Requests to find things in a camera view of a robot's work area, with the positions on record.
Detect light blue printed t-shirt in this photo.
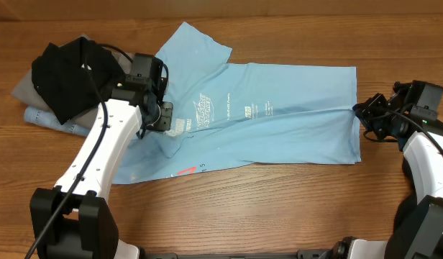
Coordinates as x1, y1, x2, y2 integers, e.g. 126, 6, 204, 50
114, 23, 361, 184

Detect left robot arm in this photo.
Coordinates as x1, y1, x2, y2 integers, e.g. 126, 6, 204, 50
26, 53, 173, 258

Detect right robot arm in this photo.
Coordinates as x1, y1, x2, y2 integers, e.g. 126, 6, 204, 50
320, 81, 443, 259

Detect black garment at right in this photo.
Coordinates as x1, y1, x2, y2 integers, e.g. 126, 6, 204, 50
393, 158, 417, 231

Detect black folded shirt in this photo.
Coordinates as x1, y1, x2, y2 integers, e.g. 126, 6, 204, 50
31, 36, 126, 126

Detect light blue folded jeans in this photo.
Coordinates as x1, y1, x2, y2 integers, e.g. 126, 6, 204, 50
24, 106, 90, 137

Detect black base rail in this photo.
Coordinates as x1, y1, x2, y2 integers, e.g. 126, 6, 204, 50
138, 249, 341, 259

